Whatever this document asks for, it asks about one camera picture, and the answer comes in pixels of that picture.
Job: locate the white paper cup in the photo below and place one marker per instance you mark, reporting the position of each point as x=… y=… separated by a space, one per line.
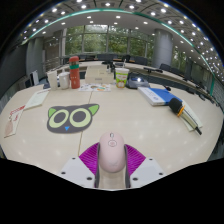
x=52 y=80

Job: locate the green-print drink cup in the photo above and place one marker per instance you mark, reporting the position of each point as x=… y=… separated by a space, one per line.
x=121 y=78

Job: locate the dark office chairs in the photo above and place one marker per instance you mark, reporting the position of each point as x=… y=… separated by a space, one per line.
x=165 y=67

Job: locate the pink computer mouse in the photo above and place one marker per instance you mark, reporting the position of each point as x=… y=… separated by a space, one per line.
x=112 y=153

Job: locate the dark conference microphone base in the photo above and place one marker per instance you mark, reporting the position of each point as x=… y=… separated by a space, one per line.
x=137 y=82

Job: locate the red drink bottle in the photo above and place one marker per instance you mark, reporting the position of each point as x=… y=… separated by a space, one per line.
x=74 y=73

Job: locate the ceiling lights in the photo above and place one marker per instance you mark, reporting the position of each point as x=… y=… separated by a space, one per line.
x=118 y=16

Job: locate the blue and white book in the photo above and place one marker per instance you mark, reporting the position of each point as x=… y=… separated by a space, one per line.
x=158 y=96

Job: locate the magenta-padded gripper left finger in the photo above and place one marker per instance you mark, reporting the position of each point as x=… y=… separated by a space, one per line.
x=78 y=170

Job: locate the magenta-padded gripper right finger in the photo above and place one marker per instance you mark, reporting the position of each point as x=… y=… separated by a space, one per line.
x=146 y=170

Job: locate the cat-face mouse pad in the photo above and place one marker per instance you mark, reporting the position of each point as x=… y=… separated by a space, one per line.
x=71 y=118

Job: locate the colourful sticker sheet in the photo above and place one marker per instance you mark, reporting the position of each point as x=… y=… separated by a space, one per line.
x=95 y=87

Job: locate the red and white leaflet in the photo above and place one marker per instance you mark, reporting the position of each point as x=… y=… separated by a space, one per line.
x=14 y=121

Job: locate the white lidded mug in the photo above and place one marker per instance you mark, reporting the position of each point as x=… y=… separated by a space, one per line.
x=64 y=81

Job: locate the white paper booklet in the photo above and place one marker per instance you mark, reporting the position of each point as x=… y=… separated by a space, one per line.
x=37 y=99

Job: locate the beige cardboard box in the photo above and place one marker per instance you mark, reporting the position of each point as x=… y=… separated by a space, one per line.
x=99 y=74

